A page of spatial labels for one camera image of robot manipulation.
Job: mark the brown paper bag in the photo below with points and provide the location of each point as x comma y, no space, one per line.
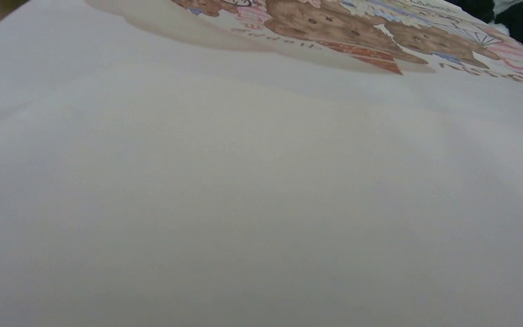
259,163

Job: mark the black white checkered pillow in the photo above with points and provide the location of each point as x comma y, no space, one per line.
504,15

